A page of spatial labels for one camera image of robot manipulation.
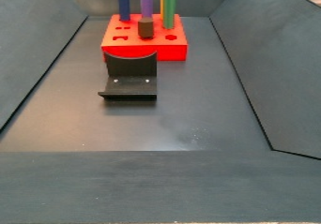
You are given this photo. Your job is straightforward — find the blue rectangular block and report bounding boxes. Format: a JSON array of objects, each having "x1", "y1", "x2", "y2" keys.
[{"x1": 118, "y1": 0, "x2": 131, "y2": 21}]

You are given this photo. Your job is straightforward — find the purple cylinder peg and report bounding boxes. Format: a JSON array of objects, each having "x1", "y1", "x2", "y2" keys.
[{"x1": 141, "y1": 0, "x2": 153, "y2": 17}]

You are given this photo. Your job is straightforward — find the black curved holder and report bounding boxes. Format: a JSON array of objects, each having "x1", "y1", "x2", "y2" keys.
[{"x1": 98, "y1": 52, "x2": 157, "y2": 99}]

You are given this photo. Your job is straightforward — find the green star peg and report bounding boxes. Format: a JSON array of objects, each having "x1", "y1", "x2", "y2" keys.
[{"x1": 163, "y1": 0, "x2": 175, "y2": 29}]

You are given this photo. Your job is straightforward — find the red peg board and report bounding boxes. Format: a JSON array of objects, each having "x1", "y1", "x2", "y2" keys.
[{"x1": 100, "y1": 14, "x2": 189, "y2": 61}]

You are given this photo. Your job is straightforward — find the brown hexagon peg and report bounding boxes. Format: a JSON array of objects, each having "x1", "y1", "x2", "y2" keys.
[{"x1": 138, "y1": 17, "x2": 154, "y2": 38}]

